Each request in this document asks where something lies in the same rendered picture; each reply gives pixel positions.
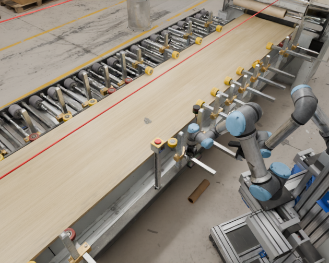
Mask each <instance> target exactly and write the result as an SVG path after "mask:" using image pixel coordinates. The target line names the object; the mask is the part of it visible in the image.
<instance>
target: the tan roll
mask: <svg viewBox="0 0 329 263"><path fill-rule="evenodd" d="M231 1H233V4H234V5H237V6H241V7H244V8H248V9H251V10H255V11H261V10H262V9H264V8H265V7H267V6H269V4H265V3H261V2H257V1H254V0H231ZM286 11H287V9H284V8H280V7H277V6H273V5H270V6H269V7H267V8H266V9H264V10H263V11H261V13H265V14H268V15H272V16H275V17H279V18H282V19H284V18H285V16H288V17H292V18H296V19H299V20H302V19H303V17H299V16H295V15H292V14H288V13H286Z"/></svg>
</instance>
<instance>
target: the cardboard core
mask: <svg viewBox="0 0 329 263"><path fill-rule="evenodd" d="M209 185H210V182H209V181H208V180H206V179H204V180H203V181H202V182H201V183H200V184H199V186H198V187H197V188H196V189H195V191H193V192H192V193H191V195H190V196H189V197H188V198H187V199H188V201H189V202H190V203H192V204H193V203H195V201H196V200H197V199H198V197H199V196H200V195H201V194H202V193H203V192H204V190H205V189H206V188H207V187H208V186H209Z"/></svg>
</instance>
